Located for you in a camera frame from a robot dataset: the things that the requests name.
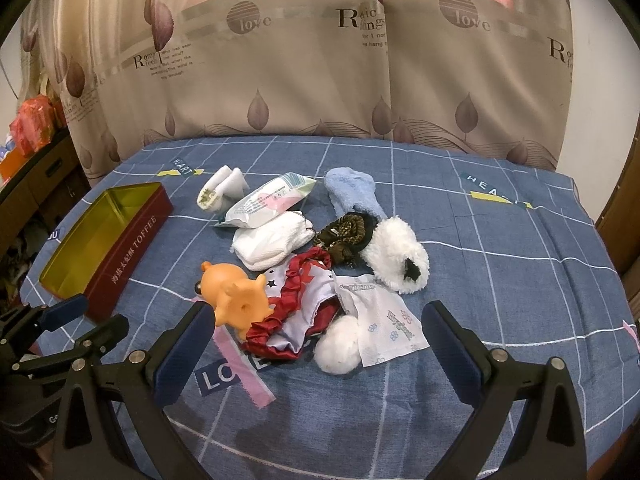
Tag small white printed sock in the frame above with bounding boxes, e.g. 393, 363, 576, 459
196, 165, 248, 212

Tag red plastic bag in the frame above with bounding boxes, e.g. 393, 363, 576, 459
10, 96, 55, 157

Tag orange rubber pig toy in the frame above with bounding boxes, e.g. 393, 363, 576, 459
195, 261, 272, 341

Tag beige leaf print curtain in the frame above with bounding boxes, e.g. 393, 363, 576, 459
21, 0, 573, 180

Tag black gold patterned scarf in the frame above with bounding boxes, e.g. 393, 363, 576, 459
311, 211, 378, 266

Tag wet wipes pack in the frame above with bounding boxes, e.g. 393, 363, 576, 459
218, 172, 316, 229

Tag white socks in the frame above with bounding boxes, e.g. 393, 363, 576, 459
231, 211, 314, 271

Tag orange box on cabinet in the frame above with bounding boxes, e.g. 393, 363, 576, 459
0, 148, 28, 182

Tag dark wooden cabinet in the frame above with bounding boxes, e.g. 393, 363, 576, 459
1, 129, 90, 256

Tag white floral mesh cloth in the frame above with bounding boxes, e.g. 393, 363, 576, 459
334, 274, 430, 367

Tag light blue towel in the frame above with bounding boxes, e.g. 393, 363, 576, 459
323, 167, 387, 220

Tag white fluffy panda plush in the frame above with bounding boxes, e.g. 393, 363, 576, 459
360, 216, 430, 295

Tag white fluffy pompom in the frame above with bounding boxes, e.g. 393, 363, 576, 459
314, 315, 361, 375

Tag red white ruffled garment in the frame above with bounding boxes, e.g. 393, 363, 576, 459
241, 247, 341, 361

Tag red gold toffee tin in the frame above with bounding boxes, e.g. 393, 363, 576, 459
39, 182, 172, 323

